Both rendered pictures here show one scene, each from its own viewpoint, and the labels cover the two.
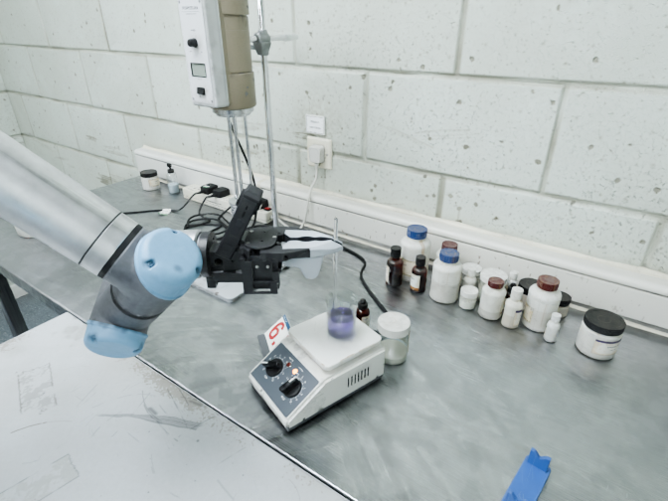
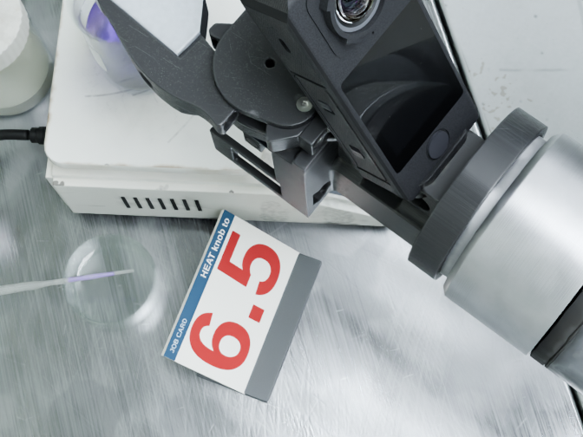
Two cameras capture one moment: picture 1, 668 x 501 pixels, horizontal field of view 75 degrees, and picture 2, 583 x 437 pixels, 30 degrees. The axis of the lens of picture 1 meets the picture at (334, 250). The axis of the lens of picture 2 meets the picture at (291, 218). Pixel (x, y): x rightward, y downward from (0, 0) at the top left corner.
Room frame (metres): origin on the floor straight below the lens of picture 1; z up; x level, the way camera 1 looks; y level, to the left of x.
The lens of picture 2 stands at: (0.72, 0.23, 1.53)
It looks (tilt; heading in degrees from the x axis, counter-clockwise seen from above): 73 degrees down; 227
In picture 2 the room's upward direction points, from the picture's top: 7 degrees counter-clockwise
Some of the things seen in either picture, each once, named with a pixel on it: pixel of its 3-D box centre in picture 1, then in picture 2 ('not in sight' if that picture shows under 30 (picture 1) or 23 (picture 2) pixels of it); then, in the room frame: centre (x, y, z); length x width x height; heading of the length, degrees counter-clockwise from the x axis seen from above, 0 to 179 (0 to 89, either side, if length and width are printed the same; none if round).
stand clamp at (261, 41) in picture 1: (248, 42); not in sight; (1.09, 0.20, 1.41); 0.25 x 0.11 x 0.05; 145
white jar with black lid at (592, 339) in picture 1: (599, 334); not in sight; (0.64, -0.50, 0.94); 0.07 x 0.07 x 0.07
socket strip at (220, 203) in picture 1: (227, 201); not in sight; (1.34, 0.36, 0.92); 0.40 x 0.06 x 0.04; 55
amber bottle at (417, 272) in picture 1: (418, 273); not in sight; (0.85, -0.20, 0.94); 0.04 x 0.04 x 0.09
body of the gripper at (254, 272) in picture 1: (244, 257); (363, 121); (0.58, 0.14, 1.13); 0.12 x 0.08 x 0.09; 91
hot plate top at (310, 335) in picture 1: (334, 335); (162, 68); (0.58, 0.00, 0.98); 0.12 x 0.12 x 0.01; 37
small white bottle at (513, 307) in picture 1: (513, 306); not in sight; (0.72, -0.36, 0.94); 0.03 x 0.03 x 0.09
